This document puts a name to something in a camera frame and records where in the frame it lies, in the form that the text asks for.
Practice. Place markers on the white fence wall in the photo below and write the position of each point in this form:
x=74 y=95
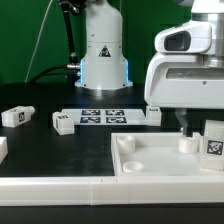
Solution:
x=3 y=148
x=110 y=190

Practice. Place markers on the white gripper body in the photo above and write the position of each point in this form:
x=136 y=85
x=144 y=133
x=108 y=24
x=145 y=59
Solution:
x=181 y=81

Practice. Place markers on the white front fence wall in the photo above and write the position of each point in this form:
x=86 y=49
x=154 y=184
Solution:
x=110 y=190

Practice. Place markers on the white square tabletop part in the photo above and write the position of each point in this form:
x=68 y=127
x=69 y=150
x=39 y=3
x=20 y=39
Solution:
x=156 y=154

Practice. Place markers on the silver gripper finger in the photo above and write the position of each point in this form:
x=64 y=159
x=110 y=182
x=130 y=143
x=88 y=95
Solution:
x=182 y=121

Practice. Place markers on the white sheet with tags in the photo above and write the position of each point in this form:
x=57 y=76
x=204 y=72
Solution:
x=106 y=116

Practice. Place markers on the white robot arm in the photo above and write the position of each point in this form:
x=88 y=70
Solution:
x=104 y=69

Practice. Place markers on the white left fence wall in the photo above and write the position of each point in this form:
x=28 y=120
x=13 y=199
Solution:
x=3 y=148

